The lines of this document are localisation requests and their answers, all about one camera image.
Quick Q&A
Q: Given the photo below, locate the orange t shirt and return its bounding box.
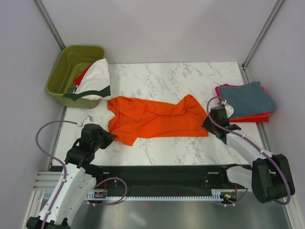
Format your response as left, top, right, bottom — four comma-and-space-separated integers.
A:
107, 94, 208, 146

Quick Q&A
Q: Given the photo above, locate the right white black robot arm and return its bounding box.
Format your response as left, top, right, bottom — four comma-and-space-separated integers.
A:
202, 105, 295, 205

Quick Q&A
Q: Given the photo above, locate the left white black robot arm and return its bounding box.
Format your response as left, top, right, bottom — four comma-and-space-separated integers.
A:
26, 123, 116, 229

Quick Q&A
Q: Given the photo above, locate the folded magenta t shirt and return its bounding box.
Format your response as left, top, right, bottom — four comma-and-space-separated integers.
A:
214, 83, 272, 117

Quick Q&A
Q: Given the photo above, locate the folded grey-blue t shirt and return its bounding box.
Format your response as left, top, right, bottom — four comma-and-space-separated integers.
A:
217, 81, 277, 118

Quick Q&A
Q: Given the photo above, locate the folded red-orange t shirt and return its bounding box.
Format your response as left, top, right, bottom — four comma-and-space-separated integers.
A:
230, 113, 271, 123

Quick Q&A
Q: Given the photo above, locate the white red green t shirt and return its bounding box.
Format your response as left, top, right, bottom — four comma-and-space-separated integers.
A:
63, 59, 111, 101

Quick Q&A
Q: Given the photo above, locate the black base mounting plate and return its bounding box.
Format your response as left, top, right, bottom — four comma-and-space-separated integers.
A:
90, 165, 244, 197

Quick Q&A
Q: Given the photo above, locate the olive green plastic bin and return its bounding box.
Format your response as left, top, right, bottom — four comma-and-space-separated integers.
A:
46, 45, 105, 109

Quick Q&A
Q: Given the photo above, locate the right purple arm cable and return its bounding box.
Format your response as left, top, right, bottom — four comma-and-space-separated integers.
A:
206, 96, 293, 206

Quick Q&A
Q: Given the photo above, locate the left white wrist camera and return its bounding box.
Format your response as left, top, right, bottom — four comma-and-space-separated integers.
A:
77, 115, 94, 127

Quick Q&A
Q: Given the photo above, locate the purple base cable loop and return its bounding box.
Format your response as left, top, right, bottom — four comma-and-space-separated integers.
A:
87, 177, 128, 208

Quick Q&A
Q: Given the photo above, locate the aluminium extrusion rail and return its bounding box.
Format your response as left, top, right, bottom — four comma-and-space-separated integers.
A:
33, 172, 61, 190

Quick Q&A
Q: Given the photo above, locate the white slotted cable duct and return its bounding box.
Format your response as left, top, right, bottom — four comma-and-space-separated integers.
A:
42, 189, 245, 200

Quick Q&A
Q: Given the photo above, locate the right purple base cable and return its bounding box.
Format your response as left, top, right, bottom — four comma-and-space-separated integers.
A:
220, 189, 248, 208

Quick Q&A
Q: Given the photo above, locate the right aluminium frame post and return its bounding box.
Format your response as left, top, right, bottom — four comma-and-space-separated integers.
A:
242, 0, 285, 69

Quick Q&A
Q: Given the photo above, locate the aluminium frame post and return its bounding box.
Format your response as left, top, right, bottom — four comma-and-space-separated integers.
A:
33, 0, 66, 50
242, 0, 285, 69

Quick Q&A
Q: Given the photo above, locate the left aluminium frame post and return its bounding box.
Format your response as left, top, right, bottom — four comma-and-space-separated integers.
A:
33, 0, 66, 50

